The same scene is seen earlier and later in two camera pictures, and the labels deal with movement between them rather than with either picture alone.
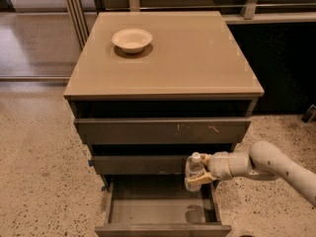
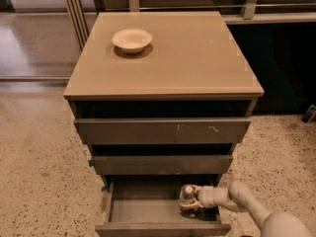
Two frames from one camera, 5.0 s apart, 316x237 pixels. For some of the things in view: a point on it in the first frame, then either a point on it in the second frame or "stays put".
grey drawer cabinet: (149, 88) stays put
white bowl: (132, 39) stays put
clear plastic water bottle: (195, 168) → (188, 195)
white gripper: (218, 166) → (206, 197)
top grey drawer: (161, 131) stays put
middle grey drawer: (140, 165) stays put
